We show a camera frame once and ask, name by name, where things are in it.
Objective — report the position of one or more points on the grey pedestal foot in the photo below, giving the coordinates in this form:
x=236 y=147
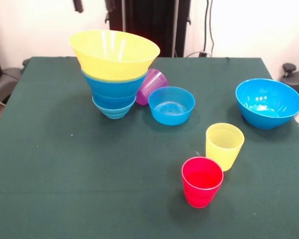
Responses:
x=5 y=79
x=296 y=79

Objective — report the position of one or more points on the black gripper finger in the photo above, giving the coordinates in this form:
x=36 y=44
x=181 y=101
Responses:
x=78 y=5
x=110 y=5

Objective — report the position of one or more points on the dark green tablecloth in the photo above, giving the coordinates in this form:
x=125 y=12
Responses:
x=149 y=219

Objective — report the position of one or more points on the purple plastic cup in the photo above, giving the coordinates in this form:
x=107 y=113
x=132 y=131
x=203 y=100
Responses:
x=150 y=87

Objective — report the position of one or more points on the large yellow plastic bowl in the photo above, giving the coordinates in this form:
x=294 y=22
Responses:
x=114 y=57

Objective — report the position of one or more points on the small blue flat-bottomed bowl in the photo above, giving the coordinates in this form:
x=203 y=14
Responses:
x=172 y=109
x=113 y=103

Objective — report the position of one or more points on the large blue plastic bowl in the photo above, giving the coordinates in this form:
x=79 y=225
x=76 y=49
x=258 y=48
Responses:
x=114 y=87
x=269 y=104

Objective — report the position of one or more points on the yellow ribbed plastic cup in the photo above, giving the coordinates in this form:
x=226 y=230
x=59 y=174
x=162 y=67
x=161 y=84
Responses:
x=224 y=149

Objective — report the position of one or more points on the small teal plastic bowl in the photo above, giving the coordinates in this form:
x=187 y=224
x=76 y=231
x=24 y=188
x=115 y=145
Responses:
x=113 y=113

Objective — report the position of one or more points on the red plastic cup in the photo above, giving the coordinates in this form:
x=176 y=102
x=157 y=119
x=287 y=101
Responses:
x=201 y=184

